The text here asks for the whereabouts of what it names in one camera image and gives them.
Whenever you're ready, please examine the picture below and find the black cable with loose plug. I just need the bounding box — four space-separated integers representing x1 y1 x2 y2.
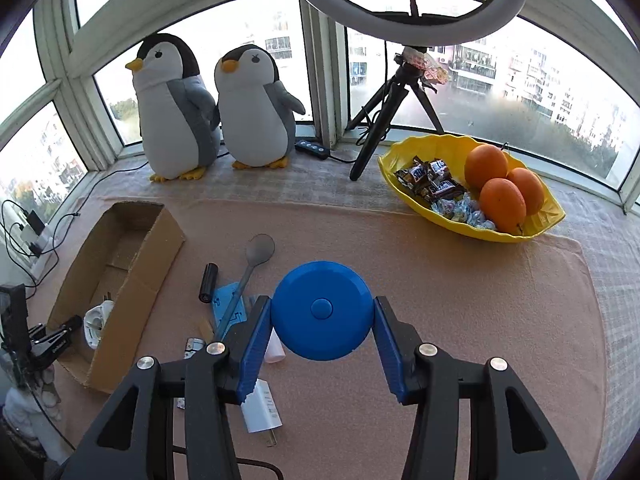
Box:
50 210 81 251

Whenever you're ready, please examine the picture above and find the crumpled snack wrapper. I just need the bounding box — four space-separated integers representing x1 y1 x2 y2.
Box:
402 45 451 86

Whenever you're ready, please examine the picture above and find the cardboard box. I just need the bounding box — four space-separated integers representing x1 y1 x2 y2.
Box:
46 201 187 395

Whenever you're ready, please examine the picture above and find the looped black cable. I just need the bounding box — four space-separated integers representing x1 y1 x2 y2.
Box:
0 199 36 291

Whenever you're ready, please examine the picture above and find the white charger plug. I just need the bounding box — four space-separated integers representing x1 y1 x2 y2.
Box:
240 379 283 448

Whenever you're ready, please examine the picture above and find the white power strip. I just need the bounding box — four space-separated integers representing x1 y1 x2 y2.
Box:
15 210 53 273

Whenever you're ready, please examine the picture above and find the white window frame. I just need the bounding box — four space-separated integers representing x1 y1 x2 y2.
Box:
0 0 640 216

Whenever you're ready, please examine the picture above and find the black cylinder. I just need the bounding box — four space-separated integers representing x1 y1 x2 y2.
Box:
199 263 220 306

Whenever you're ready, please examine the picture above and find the orange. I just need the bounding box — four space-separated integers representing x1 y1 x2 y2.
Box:
506 166 546 217
464 143 510 191
479 177 528 235

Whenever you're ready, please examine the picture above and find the blue transparent bottle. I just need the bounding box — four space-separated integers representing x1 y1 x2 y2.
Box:
211 282 251 333

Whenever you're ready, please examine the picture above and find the white ring light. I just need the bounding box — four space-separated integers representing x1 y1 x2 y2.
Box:
281 0 532 42

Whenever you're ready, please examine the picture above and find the pile of blue wrapped candies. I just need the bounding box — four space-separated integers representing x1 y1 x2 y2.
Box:
431 192 497 232

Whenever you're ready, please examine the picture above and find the blue round tape measure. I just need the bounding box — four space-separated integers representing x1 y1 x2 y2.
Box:
270 260 376 361

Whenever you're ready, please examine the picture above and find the black inline remote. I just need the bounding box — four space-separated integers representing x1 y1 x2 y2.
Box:
295 139 331 160

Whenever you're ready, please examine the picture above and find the brown chocolate bar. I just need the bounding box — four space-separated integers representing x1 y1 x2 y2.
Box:
419 180 468 203
395 157 431 193
425 158 453 183

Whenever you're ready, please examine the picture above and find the black ring light cable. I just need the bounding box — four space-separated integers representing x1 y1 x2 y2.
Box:
327 37 391 163

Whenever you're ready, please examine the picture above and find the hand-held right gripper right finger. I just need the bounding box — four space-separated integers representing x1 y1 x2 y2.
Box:
372 295 581 480

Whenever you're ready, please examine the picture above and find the small penguin plush toy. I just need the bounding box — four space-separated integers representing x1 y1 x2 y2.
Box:
214 44 307 170

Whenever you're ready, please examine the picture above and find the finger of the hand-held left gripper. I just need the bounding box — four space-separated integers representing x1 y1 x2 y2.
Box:
30 314 84 361

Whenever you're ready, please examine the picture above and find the white round plug-in device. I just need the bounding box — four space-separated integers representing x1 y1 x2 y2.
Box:
82 299 117 352

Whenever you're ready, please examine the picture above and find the large penguin plush toy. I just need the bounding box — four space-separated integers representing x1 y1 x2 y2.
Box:
125 33 222 182

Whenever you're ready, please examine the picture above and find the long black cable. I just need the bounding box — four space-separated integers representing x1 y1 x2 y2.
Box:
47 159 153 261

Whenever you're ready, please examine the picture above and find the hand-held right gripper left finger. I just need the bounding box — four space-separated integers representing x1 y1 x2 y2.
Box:
60 296 273 480

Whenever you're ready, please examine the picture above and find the grey plastic spoon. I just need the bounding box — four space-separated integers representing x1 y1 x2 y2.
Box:
212 233 277 343

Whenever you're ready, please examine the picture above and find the yellow leaf-shaped bowl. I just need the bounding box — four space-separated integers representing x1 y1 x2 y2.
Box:
377 134 567 245

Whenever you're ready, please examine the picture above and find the black tripod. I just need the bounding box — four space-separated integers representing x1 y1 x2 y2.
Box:
347 47 446 182

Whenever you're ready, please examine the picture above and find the thin black cable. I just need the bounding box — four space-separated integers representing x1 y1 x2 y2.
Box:
172 447 283 480

